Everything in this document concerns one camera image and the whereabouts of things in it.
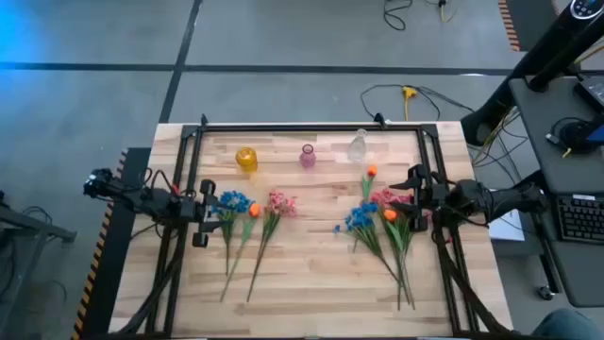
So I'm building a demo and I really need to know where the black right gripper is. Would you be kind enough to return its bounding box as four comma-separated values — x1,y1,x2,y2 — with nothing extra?
388,163,449,233

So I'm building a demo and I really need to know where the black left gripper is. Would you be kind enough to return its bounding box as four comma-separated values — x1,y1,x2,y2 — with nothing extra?
181,178,237,248

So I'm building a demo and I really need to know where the blue artificial flower bunch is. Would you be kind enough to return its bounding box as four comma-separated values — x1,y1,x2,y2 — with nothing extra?
212,189,255,278
332,201,402,284

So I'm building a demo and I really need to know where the orange artificial tulip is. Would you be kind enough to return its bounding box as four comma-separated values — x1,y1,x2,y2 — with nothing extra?
381,208,411,311
351,163,378,254
219,202,262,303

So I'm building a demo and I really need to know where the yellow glass vase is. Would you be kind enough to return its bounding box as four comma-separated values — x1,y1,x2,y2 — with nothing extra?
235,146,259,174

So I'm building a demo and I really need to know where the clear glass vase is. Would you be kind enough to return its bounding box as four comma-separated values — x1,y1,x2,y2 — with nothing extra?
347,127,368,164

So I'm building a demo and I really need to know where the pink glass vase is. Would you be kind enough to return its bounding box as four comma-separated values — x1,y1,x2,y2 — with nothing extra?
298,144,317,169

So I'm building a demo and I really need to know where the yellow power plug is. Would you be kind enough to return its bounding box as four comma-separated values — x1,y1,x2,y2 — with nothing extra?
401,86,419,122

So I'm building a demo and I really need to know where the white paper sheet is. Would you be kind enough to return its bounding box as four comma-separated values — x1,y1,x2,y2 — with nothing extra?
488,207,526,243

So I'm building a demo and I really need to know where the black mat with striped edge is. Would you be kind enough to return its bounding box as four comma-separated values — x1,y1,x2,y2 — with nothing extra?
70,146,152,340

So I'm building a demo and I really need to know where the grey desk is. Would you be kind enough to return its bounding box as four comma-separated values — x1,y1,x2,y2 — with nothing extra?
508,75,604,308

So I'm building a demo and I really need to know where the black keyboard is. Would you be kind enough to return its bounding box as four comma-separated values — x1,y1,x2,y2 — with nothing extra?
556,194,604,246

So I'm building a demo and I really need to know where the orange black hazard strip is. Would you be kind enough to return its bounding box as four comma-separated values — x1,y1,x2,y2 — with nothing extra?
497,0,522,52

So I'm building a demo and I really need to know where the person's leg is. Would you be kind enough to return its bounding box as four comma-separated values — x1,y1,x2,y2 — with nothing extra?
531,309,604,340

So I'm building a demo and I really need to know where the black tower fan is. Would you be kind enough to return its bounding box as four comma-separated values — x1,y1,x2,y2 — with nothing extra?
460,0,604,147

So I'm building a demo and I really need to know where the black cylindrical pole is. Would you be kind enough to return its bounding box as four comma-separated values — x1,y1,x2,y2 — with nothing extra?
527,27,604,94

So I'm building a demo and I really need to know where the black tablet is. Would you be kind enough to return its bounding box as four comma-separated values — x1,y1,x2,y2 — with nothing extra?
573,75,604,114

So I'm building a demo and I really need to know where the black floor cable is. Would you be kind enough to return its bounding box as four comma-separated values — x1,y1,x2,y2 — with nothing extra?
360,83,476,122
382,0,414,32

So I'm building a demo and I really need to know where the yellow green wire bundle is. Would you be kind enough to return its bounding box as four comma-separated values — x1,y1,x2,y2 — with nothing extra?
471,106,520,166

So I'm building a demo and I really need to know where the black aluminium table frame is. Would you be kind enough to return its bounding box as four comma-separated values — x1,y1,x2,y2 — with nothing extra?
112,112,515,340

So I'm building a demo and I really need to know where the yellow floor cable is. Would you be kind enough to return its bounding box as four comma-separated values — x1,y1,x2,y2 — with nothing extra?
436,0,459,24

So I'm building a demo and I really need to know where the black desk device with cable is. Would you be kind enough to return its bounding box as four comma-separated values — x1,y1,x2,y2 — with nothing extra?
546,115,604,155

